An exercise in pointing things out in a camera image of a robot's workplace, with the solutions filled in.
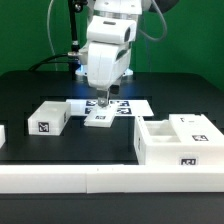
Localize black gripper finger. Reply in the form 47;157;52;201
103;89;110;107
97;90;104;107

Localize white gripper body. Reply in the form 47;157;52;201
80;41;131;91

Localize white cabinet door panel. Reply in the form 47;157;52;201
84;104;118;128

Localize white cabinet body box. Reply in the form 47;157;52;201
134;116;224;166

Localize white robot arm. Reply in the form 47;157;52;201
78;0;179;107

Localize white cabinet top block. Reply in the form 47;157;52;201
28;101;71;136

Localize white marker sheet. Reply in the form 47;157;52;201
67;99;154;117

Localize white block at left edge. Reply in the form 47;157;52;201
0;125;6;148

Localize black cables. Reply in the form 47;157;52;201
27;50;82;73

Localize white L-shaped fence wall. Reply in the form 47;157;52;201
0;165;224;194

